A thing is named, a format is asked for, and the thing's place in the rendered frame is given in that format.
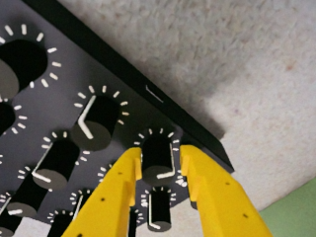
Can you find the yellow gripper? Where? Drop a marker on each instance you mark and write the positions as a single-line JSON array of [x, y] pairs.
[[224, 208]]

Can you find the black knob box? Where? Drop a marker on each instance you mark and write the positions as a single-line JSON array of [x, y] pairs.
[[65, 70]]

